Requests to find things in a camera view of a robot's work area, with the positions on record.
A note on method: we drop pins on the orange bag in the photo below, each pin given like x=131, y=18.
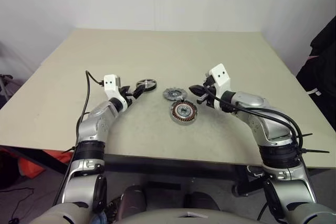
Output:
x=31, y=167

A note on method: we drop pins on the white tag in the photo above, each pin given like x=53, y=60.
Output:
x=315, y=92

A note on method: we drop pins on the black jacket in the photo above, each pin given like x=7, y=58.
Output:
x=323, y=72

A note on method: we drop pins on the grey notched motor lid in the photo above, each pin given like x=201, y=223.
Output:
x=173, y=94

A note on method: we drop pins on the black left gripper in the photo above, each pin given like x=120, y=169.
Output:
x=128, y=99

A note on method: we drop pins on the black spoked rotor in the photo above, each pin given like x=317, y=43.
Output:
x=146, y=83

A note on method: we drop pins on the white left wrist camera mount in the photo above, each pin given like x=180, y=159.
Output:
x=109, y=83

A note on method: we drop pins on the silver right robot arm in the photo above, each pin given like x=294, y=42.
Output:
x=252, y=100

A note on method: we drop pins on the motor housing with copper windings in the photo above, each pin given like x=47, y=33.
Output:
x=183, y=111

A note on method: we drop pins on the black zip tie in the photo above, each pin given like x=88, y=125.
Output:
x=68, y=150
x=305, y=136
x=315, y=152

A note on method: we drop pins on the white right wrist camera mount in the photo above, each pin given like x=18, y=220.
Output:
x=220, y=75

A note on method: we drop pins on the dark rounded shape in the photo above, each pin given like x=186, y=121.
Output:
x=134, y=197

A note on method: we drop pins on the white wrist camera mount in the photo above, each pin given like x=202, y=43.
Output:
x=109, y=83
x=220, y=75

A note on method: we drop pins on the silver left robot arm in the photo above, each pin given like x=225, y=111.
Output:
x=92, y=127

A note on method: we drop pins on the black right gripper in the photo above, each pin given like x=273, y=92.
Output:
x=210, y=83

